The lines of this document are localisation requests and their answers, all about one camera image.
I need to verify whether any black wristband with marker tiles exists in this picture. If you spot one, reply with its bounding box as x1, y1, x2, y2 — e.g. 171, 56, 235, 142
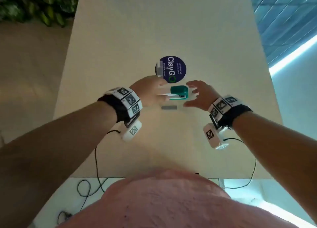
98, 87, 143, 123
208, 96, 253, 129

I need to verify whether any green leafy plant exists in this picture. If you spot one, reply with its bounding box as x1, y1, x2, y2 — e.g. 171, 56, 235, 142
0, 0, 97, 28

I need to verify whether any person's right forearm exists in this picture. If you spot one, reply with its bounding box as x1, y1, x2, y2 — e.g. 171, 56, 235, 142
231, 111, 317, 224

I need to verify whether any pink shirt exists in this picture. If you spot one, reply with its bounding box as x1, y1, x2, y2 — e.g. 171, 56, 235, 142
56, 169, 299, 228

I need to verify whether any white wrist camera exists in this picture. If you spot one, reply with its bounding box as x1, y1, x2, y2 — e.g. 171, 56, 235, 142
122, 120, 142, 143
203, 122, 230, 150

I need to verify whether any green stapler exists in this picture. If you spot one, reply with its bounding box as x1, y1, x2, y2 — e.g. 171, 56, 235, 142
169, 85, 189, 101

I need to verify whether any person's left hand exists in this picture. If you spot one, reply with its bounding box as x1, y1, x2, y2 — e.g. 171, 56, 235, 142
129, 75, 172, 109

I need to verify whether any person's right hand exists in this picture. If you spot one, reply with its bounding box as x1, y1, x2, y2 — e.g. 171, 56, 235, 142
183, 80, 221, 112

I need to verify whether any black cable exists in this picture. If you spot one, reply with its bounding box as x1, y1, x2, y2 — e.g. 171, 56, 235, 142
57, 130, 122, 224
222, 138, 257, 189

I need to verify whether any round dark blue sticker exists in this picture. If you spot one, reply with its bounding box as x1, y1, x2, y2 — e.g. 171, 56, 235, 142
156, 56, 187, 84

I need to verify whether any white light strip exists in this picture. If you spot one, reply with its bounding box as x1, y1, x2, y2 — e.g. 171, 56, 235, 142
269, 34, 317, 75

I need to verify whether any person's left forearm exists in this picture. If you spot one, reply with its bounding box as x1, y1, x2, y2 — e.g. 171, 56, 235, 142
0, 100, 117, 228

